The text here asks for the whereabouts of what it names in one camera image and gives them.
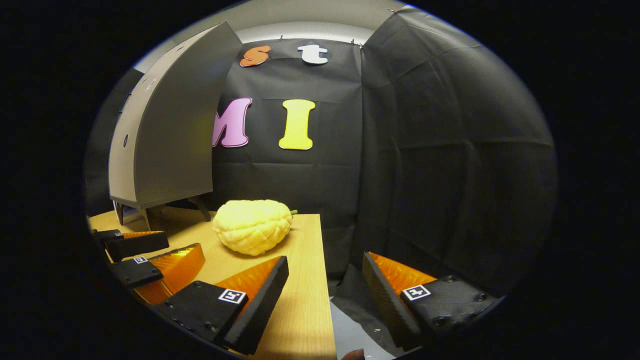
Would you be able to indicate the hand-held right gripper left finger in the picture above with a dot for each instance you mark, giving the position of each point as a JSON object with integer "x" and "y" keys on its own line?
{"x": 262, "y": 310}

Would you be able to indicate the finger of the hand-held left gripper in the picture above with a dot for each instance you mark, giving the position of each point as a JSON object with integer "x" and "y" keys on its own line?
{"x": 135, "y": 272}
{"x": 140, "y": 244}

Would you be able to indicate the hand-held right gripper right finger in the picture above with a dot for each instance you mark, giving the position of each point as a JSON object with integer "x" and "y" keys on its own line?
{"x": 385, "y": 305}

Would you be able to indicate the beige cabinet door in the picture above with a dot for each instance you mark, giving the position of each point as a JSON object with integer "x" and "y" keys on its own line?
{"x": 127, "y": 150}

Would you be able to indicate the grey cabinet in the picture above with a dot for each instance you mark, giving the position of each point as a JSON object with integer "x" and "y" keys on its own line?
{"x": 185, "y": 125}

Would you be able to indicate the yellow bumpy squash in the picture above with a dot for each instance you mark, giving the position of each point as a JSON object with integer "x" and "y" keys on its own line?
{"x": 252, "y": 227}

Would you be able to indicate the black backdrop cloth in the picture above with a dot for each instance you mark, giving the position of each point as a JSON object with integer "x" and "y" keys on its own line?
{"x": 450, "y": 175}

